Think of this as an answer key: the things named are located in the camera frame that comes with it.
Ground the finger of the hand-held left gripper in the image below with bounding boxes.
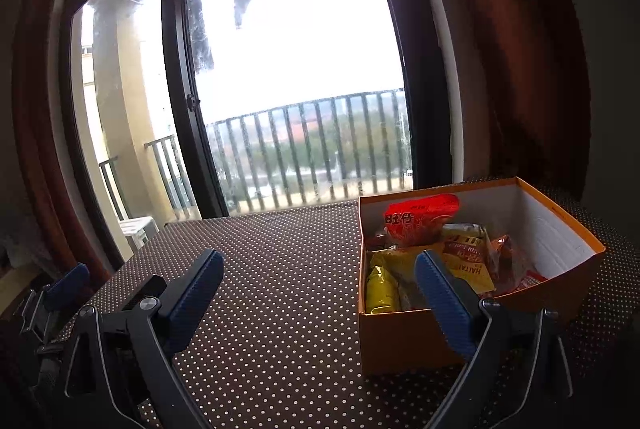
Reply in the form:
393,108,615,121
43,262,91,311

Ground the orange cardboard box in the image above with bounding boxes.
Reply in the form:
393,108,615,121
357,176,607,377

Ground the red snack packet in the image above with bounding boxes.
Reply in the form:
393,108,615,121
384,194,461,246

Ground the narrow grey hanging cloth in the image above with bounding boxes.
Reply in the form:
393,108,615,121
186,0,215,74

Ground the yellow printed snack packet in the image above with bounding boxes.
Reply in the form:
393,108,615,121
442,239,497,295

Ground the black window frame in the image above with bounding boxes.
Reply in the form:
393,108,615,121
60,0,453,270

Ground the balcony railing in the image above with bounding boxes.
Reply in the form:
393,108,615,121
97,89,413,220

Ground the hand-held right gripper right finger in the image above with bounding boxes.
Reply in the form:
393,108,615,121
415,250,573,429

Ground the brown curtain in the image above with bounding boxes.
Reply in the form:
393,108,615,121
360,0,591,204
0,0,116,280

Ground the clear orange snack packet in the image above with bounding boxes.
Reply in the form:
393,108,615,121
487,234,548,295

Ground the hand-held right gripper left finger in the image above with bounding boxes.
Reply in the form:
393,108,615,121
64,249,226,429

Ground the brown polka dot tablecloth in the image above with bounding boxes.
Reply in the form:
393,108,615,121
50,179,640,429

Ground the white plastic stool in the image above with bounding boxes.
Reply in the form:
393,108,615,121
117,216,161,255

